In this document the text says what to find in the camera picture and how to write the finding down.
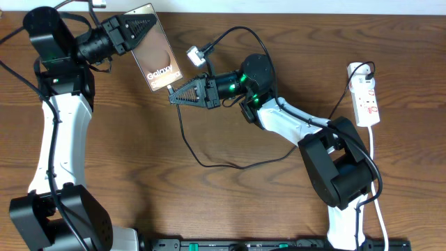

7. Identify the black USB charging cable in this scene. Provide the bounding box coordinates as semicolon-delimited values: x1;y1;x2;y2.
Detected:
166;61;376;171

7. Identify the Galaxy S25 Ultra smartphone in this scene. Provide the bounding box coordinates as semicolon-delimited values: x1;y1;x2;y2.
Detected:
126;3;183;92

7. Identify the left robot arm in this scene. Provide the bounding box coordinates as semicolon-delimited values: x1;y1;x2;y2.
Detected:
9;6;157;250

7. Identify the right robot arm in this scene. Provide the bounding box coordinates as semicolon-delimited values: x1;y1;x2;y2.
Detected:
169;54;382;250

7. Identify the white power strip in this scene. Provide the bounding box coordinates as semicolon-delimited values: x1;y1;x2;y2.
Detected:
347;62;380;128

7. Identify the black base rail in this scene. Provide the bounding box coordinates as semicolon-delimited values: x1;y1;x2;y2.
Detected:
151;238;412;251

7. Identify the white power strip cord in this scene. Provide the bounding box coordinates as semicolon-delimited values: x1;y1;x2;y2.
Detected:
367;125;390;251

